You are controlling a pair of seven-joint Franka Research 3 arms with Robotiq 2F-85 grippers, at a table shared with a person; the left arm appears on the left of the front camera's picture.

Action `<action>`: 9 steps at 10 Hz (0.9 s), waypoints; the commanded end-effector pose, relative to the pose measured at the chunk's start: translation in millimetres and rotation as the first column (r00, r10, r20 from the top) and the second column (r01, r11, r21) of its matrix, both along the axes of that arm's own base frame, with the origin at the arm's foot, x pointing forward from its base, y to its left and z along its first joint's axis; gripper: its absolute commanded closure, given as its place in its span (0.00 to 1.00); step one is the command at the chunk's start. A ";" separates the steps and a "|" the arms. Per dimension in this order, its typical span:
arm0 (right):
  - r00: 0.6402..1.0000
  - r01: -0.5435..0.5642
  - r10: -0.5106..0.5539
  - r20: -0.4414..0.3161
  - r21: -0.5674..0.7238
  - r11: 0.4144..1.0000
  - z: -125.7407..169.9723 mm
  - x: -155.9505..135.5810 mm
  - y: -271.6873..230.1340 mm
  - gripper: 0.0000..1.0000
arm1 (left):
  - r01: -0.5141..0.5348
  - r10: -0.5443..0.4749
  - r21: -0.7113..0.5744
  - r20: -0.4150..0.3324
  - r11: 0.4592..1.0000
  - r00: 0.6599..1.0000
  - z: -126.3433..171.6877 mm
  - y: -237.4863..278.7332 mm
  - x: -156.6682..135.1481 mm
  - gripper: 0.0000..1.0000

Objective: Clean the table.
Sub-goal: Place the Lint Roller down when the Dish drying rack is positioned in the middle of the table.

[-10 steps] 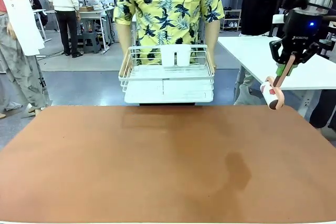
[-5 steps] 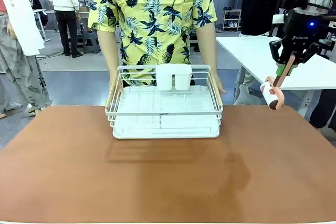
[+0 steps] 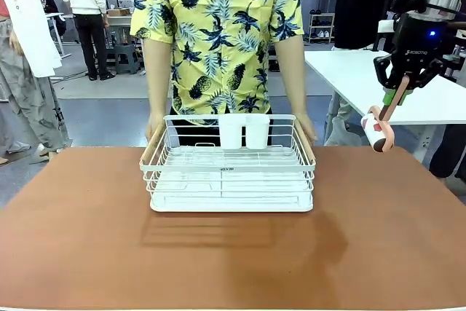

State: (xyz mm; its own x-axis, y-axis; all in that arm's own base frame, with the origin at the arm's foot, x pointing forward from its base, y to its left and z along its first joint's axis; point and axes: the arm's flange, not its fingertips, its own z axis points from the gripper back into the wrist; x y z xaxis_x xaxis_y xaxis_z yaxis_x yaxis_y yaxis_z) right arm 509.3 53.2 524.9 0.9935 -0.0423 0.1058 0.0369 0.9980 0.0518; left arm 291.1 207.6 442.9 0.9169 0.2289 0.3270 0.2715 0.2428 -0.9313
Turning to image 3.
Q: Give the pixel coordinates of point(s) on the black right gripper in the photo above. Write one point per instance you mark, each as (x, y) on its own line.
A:
(415, 45)

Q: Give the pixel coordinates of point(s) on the person's right forearm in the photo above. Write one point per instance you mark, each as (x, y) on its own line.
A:
(158, 78)

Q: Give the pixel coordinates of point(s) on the person's left forearm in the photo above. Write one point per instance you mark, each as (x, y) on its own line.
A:
(291, 78)

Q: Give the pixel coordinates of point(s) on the person's left hand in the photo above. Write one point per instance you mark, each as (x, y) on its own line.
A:
(307, 127)

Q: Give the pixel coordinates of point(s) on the person's right hand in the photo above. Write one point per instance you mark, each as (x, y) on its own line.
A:
(154, 125)

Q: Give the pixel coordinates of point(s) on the white table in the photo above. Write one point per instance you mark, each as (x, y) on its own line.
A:
(353, 78)

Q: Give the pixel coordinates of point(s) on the black hanging coat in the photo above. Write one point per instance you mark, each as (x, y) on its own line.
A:
(360, 1)

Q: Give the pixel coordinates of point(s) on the person in grey trousers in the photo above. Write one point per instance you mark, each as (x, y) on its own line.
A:
(340, 125)

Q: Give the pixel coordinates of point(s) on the shoe rack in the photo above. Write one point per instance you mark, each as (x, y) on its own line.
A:
(321, 28)

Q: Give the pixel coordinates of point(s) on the white plastic cutlery holder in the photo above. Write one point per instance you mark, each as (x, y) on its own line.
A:
(244, 132)

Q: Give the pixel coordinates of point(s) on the person in yellow pineapple shirt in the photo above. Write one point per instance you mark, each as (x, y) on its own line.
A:
(218, 34)

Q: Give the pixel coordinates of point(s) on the white drain tray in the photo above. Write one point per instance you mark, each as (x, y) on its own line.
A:
(233, 208)

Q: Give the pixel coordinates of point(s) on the grey step stool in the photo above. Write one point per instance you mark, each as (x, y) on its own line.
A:
(126, 58)

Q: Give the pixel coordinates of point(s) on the white desk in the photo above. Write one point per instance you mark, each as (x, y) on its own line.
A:
(58, 16)

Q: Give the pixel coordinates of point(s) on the seated person in black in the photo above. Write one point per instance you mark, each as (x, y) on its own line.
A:
(49, 3)

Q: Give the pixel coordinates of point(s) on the person in white coat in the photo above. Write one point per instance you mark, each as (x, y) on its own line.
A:
(25, 34)

